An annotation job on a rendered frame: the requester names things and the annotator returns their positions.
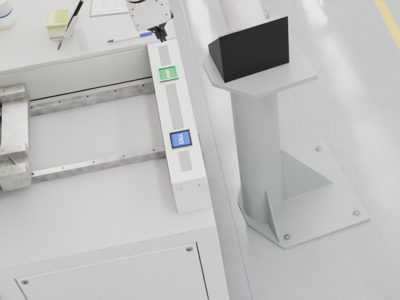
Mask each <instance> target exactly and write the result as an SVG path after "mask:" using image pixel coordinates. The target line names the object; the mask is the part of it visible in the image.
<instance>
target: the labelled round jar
mask: <svg viewBox="0 0 400 300"><path fill-rule="evenodd" d="M16 21H17V19H16V17H15V14H14V11H13V9H12V6H11V4H10V1H9V0H0V30H6V29H10V28H12V26H14V25H15V23H16Z"/></svg>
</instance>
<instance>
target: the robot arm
mask: <svg viewBox="0 0 400 300"><path fill-rule="evenodd" d="M125 2H126V6H127V9H128V12H129V14H130V17H131V19H132V21H133V24H134V25H135V28H136V29H137V31H142V30H148V31H151V32H152V33H154V34H155V36H156V38H157V39H159V40H160V41H161V43H163V42H164V41H167V40H166V36H167V32H166V30H165V28H164V27H165V25H166V24H167V22H168V21H169V20H171V19H172V18H174V15H173V13H172V12H171V11H170V10H169V6H168V4H167V2H166V0H125ZM219 3H220V6H221V10H222V12H223V15H224V19H225V22H226V25H227V29H228V32H226V33H223V34H222V35H219V36H218V37H221V36H225V35H228V34H231V33H234V32H238V31H241V30H244V29H247V28H250V27H254V26H257V25H260V24H263V23H267V22H269V21H273V20H277V19H278V18H277V17H273V18H269V17H270V13H269V11H268V10H267V9H265V10H263V8H262V5H261V2H260V0H219ZM267 18H269V19H267ZM157 25H158V26H157Z"/></svg>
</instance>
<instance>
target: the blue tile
mask: <svg viewBox="0 0 400 300"><path fill-rule="evenodd" d="M171 137H172V141H173V147H174V146H180V145H185V144H189V143H190V139H189V134H188V132H181V133H176V134H172V135H171Z"/></svg>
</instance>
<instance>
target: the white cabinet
mask: <svg viewBox="0 0 400 300"><path fill-rule="evenodd" d="M151 77H152V76H151ZM151 77H145V78H141V79H136V80H142V79H148V78H151ZM136 80H130V81H126V82H121V83H127V82H132V81H136ZM121 83H115V84H111V85H106V86H112V85H117V84H121ZM106 86H100V87H95V88H91V89H97V88H102V87H106ZM91 89H85V90H91ZM85 90H79V91H75V92H70V93H76V92H81V91H85ZM70 93H64V94H60V95H55V96H61V95H66V94H70ZM55 96H49V97H46V98H51V97H55ZM46 98H40V99H46ZM40 99H34V100H30V101H36V100H40ZM0 296H1V298H2V299H3V300H229V294H228V290H227V283H226V277H225V273H224V266H223V260H222V256H221V249H220V243H219V239H218V233H217V228H216V227H212V228H208V229H202V230H197V231H193V232H187V233H182V234H178V235H172V236H167V237H162V238H158V239H153V240H147V241H143V242H138V243H132V244H128V245H123V246H117V247H113V248H108V249H102V250H98V251H93V252H88V253H84V254H79V255H73V256H69V257H64V258H58V259H54V260H49V261H43V262H37V263H34V264H28V265H22V266H19V267H13V268H8V269H5V270H0Z"/></svg>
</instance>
